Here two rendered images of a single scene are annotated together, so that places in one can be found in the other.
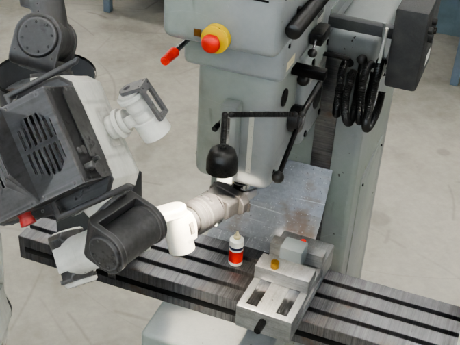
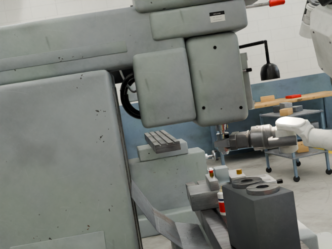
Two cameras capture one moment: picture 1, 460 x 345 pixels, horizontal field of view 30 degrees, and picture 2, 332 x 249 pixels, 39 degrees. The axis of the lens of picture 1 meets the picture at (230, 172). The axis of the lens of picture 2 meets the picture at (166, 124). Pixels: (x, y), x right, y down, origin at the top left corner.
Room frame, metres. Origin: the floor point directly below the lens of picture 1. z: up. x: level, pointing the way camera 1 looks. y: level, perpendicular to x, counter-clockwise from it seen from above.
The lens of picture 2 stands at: (2.69, 1.48, 1.49)
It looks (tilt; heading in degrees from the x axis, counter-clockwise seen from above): 5 degrees down; 247
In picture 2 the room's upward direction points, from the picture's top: 9 degrees counter-clockwise
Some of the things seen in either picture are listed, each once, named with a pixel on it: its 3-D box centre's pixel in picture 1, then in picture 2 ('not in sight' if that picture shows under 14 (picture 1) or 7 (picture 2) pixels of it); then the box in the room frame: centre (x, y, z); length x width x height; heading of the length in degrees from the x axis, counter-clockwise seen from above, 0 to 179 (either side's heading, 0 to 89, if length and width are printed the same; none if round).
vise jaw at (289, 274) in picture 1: (285, 272); (235, 178); (1.73, -0.16, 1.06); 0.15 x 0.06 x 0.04; 69
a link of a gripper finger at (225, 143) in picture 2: not in sight; (222, 143); (1.85, -0.01, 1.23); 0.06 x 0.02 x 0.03; 140
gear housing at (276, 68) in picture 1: (258, 26); (194, 24); (1.87, -0.05, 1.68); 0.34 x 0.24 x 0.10; 161
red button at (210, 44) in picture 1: (211, 42); not in sight; (1.60, 0.05, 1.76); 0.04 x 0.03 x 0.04; 71
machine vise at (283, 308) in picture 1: (287, 277); (230, 186); (1.75, -0.17, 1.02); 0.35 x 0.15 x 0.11; 159
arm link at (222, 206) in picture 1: (216, 205); (248, 139); (1.76, 0.03, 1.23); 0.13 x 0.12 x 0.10; 49
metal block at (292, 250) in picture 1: (293, 253); (221, 174); (1.78, -0.18, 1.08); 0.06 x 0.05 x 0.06; 69
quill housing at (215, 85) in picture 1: (246, 111); (213, 79); (1.84, -0.03, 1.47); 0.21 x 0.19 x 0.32; 71
